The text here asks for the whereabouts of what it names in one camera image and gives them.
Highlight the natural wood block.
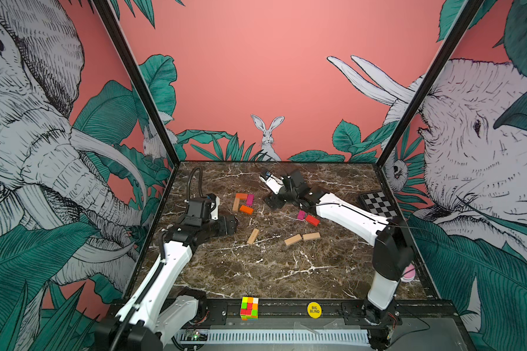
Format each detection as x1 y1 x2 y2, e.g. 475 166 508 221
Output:
302 232 321 241
247 228 260 245
232 197 240 213
284 234 303 246

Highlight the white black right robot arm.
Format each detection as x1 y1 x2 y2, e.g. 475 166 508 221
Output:
259 170 414 326

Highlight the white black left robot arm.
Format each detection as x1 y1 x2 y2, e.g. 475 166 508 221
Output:
94 182 239 350

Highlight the red block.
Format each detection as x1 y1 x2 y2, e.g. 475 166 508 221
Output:
305 215 320 227

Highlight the colourful puzzle cube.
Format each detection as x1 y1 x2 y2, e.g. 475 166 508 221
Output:
239 296 259 320

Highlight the black white checkerboard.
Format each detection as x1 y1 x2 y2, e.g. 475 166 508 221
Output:
358 191 399 218

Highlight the white ventilation grille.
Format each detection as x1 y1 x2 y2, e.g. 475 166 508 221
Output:
175 329 370 346

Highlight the yellow big blind chip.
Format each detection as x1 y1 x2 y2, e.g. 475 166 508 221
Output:
307 301 323 319

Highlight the small circuit board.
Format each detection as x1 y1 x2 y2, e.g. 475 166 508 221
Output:
181 330 208 343

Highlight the pink round button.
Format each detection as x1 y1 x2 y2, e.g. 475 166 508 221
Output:
401 263 416 282

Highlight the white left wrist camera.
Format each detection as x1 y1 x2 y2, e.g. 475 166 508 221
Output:
207 193 220 221

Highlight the black front rail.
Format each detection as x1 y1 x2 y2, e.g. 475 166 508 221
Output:
193 298 459 328

